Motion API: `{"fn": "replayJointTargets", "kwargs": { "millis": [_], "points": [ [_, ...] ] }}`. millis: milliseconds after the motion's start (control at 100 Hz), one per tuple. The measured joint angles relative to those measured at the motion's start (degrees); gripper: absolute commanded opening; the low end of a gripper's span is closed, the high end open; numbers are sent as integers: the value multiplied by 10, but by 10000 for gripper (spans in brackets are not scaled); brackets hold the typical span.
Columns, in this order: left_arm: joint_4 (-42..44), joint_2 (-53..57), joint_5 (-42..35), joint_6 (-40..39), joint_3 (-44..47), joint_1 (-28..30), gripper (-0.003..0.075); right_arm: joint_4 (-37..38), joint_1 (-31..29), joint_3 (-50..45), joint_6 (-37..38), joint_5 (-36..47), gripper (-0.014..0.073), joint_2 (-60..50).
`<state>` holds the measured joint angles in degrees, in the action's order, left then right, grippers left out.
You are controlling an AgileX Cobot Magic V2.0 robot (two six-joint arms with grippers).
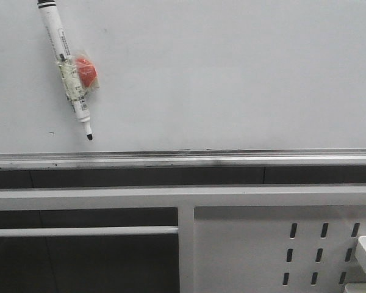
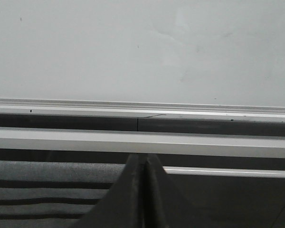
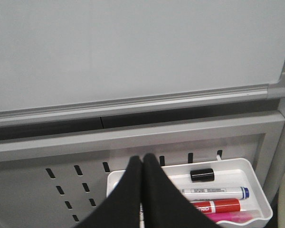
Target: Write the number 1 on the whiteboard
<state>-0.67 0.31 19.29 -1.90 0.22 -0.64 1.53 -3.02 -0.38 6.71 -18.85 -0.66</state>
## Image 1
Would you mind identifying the red magnet taped to marker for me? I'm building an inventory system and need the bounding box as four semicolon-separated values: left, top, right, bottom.
74;51;99;93

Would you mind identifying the white metal frame rack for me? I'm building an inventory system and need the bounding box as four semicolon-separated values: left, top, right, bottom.
0;184;366;292

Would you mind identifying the aluminium whiteboard tray rail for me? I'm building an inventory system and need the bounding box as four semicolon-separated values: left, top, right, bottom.
0;149;366;170

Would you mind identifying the white whiteboard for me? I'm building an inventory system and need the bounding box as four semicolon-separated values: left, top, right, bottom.
0;1;366;154

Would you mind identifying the white perforated metal panel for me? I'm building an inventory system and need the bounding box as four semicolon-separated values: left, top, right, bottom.
194;206;366;292

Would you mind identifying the white whiteboard marker pen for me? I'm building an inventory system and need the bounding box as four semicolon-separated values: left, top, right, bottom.
37;1;93;141

